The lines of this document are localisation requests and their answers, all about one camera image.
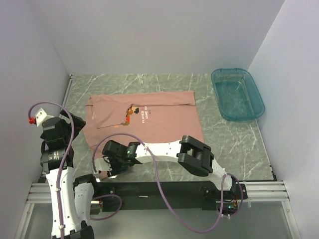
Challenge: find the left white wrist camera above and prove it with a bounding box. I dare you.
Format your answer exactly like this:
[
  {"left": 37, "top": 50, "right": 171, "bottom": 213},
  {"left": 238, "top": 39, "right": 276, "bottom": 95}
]
[{"left": 28, "top": 108, "right": 53, "bottom": 127}]

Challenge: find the black base beam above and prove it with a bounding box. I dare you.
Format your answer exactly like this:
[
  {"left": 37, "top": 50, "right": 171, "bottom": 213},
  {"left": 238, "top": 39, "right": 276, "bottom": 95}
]
[{"left": 89, "top": 181, "right": 250, "bottom": 215}]

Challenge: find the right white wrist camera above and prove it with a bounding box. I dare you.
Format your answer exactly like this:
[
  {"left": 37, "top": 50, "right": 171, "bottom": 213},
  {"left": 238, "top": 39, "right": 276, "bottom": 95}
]
[{"left": 94, "top": 158, "right": 112, "bottom": 180}]

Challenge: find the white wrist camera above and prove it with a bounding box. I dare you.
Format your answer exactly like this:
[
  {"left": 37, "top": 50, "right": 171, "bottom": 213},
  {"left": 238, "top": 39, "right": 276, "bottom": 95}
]
[
  {"left": 28, "top": 108, "right": 53, "bottom": 127},
  {"left": 94, "top": 158, "right": 112, "bottom": 180}
]

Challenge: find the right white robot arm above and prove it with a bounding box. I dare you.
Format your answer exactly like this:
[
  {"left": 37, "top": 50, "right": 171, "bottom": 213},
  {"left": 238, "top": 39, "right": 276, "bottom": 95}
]
[{"left": 95, "top": 135, "right": 240, "bottom": 200}]

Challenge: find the teal plastic basin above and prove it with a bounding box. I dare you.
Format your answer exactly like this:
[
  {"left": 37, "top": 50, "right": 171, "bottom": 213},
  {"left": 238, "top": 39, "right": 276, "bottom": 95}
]
[{"left": 211, "top": 68, "right": 265, "bottom": 121}]

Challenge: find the aluminium frame rail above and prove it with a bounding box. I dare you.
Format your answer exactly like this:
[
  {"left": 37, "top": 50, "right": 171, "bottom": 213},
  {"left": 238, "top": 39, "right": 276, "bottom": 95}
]
[{"left": 26, "top": 181, "right": 290, "bottom": 204}]

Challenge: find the pink printed t shirt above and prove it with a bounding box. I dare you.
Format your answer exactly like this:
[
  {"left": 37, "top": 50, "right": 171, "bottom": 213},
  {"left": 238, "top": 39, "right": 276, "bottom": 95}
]
[{"left": 81, "top": 91, "right": 205, "bottom": 180}]

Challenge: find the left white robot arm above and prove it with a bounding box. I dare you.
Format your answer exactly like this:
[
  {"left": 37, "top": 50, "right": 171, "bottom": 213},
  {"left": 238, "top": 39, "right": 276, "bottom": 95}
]
[{"left": 35, "top": 109, "right": 100, "bottom": 239}]

